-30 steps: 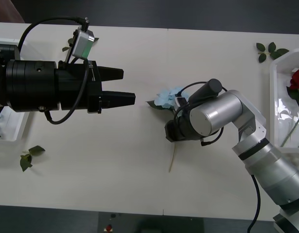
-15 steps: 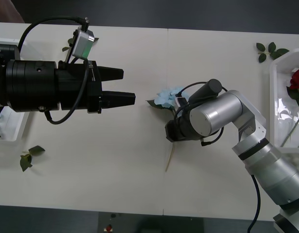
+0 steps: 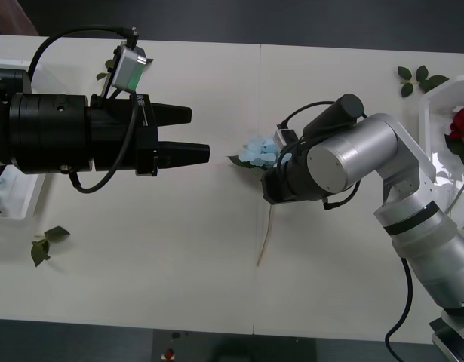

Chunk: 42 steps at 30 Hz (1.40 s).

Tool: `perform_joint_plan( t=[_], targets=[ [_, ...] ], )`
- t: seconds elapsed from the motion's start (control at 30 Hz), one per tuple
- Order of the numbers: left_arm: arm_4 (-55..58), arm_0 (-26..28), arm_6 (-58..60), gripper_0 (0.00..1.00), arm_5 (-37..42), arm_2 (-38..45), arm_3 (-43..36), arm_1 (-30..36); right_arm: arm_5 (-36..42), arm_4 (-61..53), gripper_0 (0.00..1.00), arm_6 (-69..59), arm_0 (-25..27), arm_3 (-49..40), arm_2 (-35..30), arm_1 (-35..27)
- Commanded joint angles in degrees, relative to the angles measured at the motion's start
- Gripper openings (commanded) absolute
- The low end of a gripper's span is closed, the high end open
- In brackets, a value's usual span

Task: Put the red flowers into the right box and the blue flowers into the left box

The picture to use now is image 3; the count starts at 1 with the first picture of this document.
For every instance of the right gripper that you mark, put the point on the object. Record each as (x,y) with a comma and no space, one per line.
(277,184)

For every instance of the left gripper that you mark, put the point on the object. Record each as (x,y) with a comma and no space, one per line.
(111,132)

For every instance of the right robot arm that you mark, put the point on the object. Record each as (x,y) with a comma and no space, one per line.
(352,162)

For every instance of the loose green leaf twig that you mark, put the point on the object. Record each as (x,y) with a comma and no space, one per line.
(56,233)
(100,75)
(429,83)

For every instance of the shallow white box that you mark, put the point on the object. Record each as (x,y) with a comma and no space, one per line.
(428,124)
(31,196)

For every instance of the red rose with green stem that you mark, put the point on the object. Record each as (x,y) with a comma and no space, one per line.
(463,122)

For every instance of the red round button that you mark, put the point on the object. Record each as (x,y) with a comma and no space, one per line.
(168,354)

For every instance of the person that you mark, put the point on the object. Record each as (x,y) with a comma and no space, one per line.
(9,17)

